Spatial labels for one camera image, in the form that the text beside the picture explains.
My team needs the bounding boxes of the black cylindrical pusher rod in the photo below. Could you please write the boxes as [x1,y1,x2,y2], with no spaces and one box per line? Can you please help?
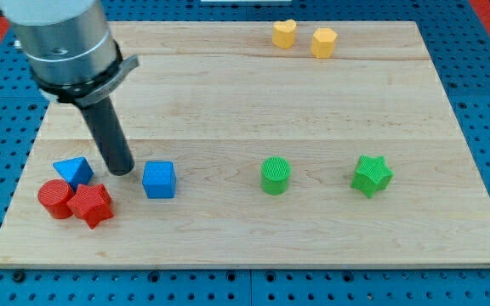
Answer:
[80,98,134,176]

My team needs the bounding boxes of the black clamp flange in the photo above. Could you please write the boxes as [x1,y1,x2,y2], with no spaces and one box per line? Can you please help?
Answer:
[33,42,140,108]

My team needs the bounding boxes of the blue cube block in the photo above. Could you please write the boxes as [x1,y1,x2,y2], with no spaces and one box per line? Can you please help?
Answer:
[142,161,177,199]

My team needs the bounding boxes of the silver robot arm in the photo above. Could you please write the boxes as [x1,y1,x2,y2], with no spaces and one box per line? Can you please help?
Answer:
[0,0,140,176]

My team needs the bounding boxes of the blue triangle block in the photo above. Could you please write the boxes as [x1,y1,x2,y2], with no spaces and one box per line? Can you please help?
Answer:
[53,156,94,190]

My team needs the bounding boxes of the red star block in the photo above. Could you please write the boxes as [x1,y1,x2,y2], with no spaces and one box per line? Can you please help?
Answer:
[66,184,114,230]

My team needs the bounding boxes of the red cylinder block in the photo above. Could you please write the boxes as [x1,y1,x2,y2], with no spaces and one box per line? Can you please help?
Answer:
[37,178,75,219]

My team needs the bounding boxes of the wooden board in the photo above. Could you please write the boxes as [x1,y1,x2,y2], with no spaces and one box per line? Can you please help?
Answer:
[0,21,490,269]

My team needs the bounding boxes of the green cylinder block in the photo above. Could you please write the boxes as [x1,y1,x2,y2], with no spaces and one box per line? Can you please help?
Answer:
[260,156,292,196]

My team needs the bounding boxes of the yellow heart block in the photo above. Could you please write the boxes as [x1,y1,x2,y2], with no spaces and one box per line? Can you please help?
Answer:
[272,20,297,49]

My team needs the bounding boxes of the yellow hexagon block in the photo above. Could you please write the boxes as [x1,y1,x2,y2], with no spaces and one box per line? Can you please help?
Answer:
[311,28,339,59]

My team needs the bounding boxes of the green star block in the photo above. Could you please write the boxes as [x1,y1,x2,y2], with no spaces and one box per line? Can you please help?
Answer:
[350,156,394,198]

